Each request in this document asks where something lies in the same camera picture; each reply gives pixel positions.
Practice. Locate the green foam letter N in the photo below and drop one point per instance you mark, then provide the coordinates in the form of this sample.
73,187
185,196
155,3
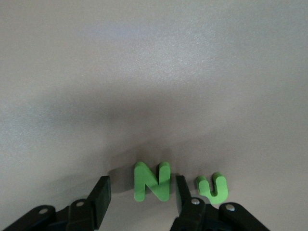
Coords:
140,185

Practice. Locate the green foam letter U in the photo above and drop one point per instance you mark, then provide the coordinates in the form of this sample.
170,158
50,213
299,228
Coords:
214,196

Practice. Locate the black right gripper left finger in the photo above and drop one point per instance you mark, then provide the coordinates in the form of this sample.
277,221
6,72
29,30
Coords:
101,197

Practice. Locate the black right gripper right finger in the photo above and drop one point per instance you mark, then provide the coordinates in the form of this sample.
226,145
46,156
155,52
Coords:
183,199

